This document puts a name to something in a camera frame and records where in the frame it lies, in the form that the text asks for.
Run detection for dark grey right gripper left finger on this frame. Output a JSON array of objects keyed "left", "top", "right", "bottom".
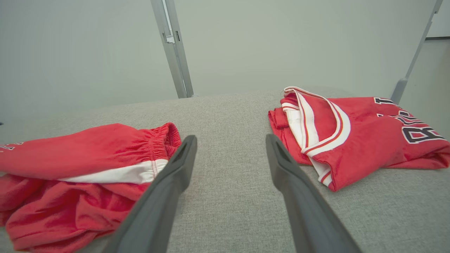
[{"left": 102, "top": 135, "right": 198, "bottom": 253}]

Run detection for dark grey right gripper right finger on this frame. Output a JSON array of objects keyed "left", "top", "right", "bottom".
[{"left": 266, "top": 134, "right": 362, "bottom": 253}]

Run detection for red white basketball jersey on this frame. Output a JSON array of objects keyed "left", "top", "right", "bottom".
[{"left": 268, "top": 86, "right": 450, "bottom": 192}]

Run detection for red white basketball shorts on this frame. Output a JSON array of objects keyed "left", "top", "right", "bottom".
[{"left": 0, "top": 122, "right": 182, "bottom": 253}]

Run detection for grey metal frame post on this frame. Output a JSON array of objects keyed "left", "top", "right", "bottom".
[{"left": 150, "top": 0, "right": 194, "bottom": 99}]

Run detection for thin grey metal post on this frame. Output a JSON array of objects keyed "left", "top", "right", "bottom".
[{"left": 390, "top": 0, "right": 444, "bottom": 105}]

